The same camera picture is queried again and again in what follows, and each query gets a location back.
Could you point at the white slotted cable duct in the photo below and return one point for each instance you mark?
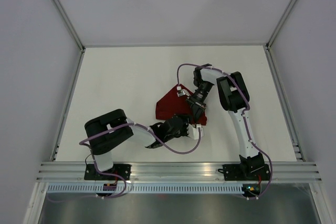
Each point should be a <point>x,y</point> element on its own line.
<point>146,188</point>

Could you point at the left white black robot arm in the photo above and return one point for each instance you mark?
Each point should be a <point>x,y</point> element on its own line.
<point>110,130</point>

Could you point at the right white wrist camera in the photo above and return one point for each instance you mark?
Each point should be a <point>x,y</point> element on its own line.
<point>182,92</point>

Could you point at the aluminium frame post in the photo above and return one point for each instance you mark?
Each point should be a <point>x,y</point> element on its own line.
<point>68,24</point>
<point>283,18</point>

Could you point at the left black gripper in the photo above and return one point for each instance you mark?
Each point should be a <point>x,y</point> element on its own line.
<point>186,119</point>

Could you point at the right aluminium frame post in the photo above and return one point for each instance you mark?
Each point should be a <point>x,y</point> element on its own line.
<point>283,18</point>

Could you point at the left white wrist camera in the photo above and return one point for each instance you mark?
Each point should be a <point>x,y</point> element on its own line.
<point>195,132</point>

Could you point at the left aluminium frame post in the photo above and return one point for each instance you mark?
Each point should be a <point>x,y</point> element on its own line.
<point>68,24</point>

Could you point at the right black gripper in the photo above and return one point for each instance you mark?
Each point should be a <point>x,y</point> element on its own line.
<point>198,110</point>

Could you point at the dark red cloth napkin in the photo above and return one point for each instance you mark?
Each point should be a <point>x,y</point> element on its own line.
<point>170,104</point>

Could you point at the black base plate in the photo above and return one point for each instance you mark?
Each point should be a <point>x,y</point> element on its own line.
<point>234,172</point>
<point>117,172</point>

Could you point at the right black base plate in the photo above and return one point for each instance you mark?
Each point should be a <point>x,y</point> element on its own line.
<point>234,172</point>

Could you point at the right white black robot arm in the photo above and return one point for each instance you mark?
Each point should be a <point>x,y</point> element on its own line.
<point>234,98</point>

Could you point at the aluminium front rail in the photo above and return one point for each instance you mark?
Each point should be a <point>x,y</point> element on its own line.
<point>283,172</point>

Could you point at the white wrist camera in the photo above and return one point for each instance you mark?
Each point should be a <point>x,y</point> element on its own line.
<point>182,92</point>
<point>195,132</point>

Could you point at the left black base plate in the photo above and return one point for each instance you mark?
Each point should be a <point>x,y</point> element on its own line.
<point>117,172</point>

